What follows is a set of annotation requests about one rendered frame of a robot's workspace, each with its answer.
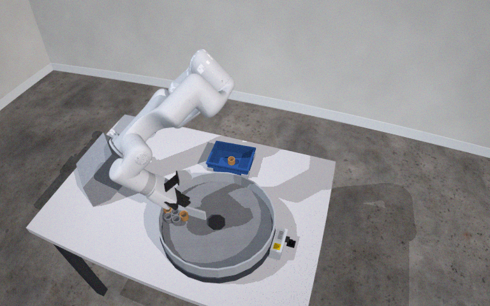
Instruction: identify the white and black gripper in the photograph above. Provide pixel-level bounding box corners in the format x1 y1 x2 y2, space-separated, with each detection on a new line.
144 174 191 210

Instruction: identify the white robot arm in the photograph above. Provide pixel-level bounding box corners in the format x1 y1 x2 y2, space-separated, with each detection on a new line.
109 49 235 195

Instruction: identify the blue crate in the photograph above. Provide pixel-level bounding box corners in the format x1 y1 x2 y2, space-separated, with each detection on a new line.
206 141 256 179

